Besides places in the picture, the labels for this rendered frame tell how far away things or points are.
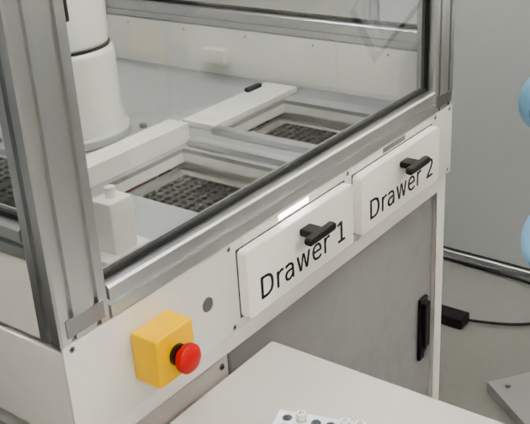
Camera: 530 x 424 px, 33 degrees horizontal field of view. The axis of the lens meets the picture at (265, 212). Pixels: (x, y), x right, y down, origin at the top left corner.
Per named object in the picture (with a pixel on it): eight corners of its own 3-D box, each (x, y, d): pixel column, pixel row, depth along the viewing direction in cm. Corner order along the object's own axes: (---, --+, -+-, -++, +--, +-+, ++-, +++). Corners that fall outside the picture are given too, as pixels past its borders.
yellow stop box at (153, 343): (201, 364, 119) (196, 318, 116) (164, 393, 114) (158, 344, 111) (172, 353, 122) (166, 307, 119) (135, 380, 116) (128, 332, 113)
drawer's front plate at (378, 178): (438, 179, 175) (440, 125, 171) (361, 236, 155) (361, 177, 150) (430, 177, 176) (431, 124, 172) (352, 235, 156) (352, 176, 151)
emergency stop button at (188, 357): (205, 366, 116) (203, 339, 114) (185, 381, 113) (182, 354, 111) (188, 358, 117) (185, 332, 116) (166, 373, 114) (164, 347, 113)
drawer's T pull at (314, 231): (336, 229, 140) (336, 220, 139) (310, 248, 134) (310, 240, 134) (317, 224, 142) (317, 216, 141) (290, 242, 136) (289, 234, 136)
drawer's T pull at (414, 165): (431, 162, 162) (431, 155, 162) (410, 177, 157) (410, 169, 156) (412, 159, 164) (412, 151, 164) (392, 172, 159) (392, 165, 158)
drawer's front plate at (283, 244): (353, 242, 153) (352, 182, 148) (251, 320, 132) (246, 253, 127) (345, 240, 154) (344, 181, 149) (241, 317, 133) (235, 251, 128)
